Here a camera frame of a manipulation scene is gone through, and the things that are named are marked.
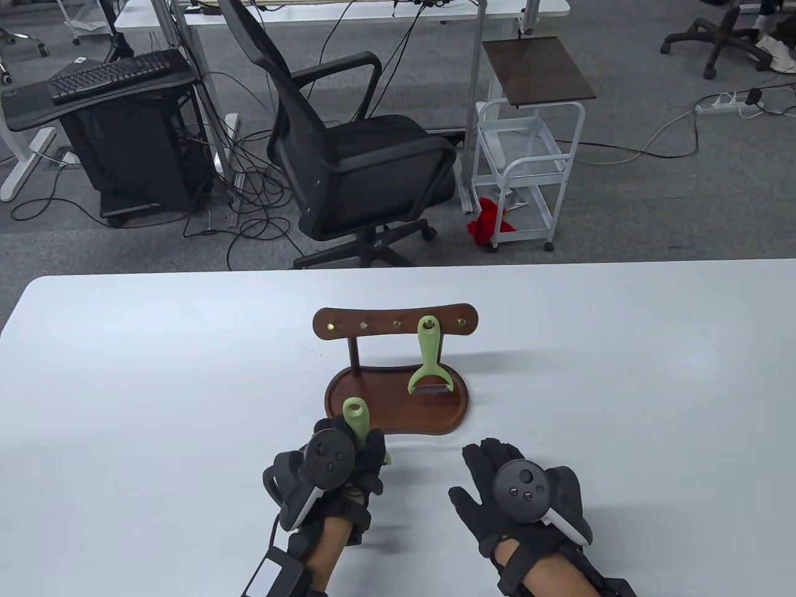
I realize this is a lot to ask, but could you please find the person's left hand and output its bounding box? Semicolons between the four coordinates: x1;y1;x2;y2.
264;418;387;548

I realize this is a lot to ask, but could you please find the person's right hand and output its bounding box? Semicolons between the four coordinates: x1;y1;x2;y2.
449;438;591;558

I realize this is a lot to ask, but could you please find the green vegetable scraper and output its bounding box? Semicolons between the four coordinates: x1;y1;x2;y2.
407;315;456;396
343;398;393;466

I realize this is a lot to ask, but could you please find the brown wooden key rack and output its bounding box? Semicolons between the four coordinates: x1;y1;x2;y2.
313;303;479;436

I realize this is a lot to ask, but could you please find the black forearm sensor box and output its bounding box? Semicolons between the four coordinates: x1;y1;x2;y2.
241;546;307;597

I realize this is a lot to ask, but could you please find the person's left forearm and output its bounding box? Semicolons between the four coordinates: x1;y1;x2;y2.
298;516;361;597

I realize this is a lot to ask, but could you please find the person's right forearm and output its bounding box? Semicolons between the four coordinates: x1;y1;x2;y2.
494;540;635;597

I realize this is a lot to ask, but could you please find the black hand-mounted controller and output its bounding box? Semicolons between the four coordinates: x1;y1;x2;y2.
493;460;593;547
263;430;357;531

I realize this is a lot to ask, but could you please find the red cloth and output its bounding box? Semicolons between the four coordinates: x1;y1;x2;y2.
468;197;519;247

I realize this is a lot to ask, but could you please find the black mesh office chair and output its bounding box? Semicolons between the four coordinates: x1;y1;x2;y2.
219;0;465;269

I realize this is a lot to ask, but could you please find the white rolling cart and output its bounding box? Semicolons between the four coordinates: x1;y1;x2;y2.
471;98;586;252

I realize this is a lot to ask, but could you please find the black computer tower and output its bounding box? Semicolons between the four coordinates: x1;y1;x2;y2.
59;87;216;228

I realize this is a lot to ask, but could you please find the dark brown wooden board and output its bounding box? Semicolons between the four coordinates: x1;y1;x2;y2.
482;35;598;108

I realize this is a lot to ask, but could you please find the white power strip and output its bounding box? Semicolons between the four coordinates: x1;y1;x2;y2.
695;93;767;118

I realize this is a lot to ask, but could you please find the white metal-legged desk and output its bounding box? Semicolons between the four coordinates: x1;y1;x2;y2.
114;0;571;215

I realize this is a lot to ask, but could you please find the white desk foot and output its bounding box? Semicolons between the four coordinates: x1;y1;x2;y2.
0;127;58;203

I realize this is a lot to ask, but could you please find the black keyboard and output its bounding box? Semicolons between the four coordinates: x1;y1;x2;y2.
47;50;177;104

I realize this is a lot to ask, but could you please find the black keyboard tray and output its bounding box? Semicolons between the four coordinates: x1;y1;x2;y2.
0;49;200;132

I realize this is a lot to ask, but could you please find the black swivel chair base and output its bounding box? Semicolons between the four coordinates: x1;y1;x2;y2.
660;0;775;80

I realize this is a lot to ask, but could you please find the black wheeled chair base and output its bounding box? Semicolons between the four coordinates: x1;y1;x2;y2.
0;27;50;86

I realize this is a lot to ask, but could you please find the black floor cable tangle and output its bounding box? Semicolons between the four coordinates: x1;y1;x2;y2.
11;12;436;272

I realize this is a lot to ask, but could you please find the grey power strip cable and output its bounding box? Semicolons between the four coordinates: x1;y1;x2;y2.
573;107;706;166

